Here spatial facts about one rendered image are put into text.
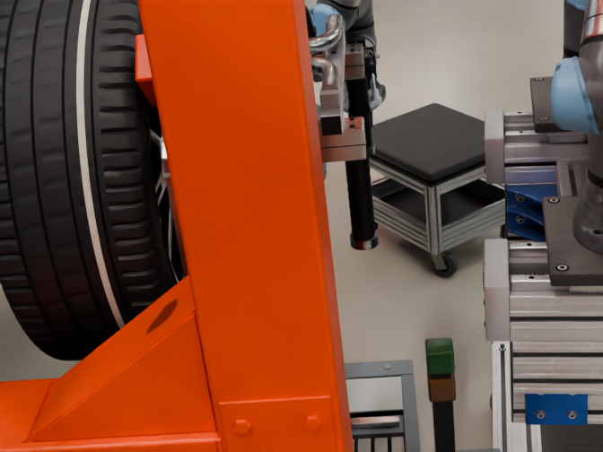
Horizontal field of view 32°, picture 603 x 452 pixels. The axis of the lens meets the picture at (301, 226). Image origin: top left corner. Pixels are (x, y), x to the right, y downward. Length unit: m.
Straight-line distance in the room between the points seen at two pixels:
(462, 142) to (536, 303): 1.52
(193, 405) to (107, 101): 0.42
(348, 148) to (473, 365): 1.19
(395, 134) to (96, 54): 1.64
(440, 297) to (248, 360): 1.62
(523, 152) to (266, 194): 0.81
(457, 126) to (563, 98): 1.97
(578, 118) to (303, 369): 0.46
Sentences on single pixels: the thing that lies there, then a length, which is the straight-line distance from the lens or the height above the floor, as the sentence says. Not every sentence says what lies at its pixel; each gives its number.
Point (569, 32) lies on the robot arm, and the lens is 1.84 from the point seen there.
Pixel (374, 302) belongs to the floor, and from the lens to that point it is 2.85.
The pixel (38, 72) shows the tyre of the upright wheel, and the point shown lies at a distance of 1.49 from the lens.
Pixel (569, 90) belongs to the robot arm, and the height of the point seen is 1.13.
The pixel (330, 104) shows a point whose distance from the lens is 1.48.
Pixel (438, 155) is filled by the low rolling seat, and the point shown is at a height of 0.34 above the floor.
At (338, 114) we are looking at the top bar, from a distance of 1.47.
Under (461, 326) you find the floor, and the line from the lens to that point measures 2.73.
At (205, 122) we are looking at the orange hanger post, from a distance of 1.13.
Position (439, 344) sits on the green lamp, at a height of 0.66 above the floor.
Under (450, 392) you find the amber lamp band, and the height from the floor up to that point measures 0.59.
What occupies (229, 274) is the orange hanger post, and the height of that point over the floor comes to 0.92.
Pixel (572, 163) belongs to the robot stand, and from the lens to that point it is 1.88.
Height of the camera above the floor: 1.53
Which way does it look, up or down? 28 degrees down
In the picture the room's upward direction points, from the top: 7 degrees counter-clockwise
